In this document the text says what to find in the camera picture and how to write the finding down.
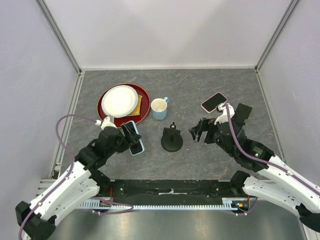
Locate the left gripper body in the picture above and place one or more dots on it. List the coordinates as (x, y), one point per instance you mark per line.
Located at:
(122, 144)

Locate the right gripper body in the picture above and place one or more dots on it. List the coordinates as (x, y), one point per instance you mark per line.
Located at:
(217, 137)

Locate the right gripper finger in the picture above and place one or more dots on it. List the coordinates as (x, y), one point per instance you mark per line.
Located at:
(196, 135)
(203, 125)

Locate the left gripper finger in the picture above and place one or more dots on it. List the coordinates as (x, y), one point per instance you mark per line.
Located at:
(128, 128)
(133, 139)

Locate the blue case phone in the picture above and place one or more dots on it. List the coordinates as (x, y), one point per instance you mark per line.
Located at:
(138, 148)

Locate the black round phone stand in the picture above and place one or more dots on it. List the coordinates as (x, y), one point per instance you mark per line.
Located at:
(171, 139)

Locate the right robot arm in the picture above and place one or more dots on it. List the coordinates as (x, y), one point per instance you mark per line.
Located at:
(291, 190)

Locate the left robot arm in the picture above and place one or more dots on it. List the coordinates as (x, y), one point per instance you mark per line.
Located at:
(80, 182)

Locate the pink case phone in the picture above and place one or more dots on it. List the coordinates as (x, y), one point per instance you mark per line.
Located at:
(210, 104)

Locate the black folding phone stand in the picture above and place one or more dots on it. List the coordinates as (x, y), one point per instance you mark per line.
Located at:
(242, 113)

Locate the yellow sponge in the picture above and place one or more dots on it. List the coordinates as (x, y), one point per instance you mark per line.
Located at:
(136, 110)

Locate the white paper plate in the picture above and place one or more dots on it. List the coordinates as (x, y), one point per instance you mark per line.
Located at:
(119, 101)

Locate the light blue mug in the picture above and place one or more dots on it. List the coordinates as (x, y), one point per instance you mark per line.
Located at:
(159, 108)

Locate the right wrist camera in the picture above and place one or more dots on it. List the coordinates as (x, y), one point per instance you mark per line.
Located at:
(226, 112)

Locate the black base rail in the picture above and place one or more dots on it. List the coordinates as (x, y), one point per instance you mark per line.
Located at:
(170, 193)

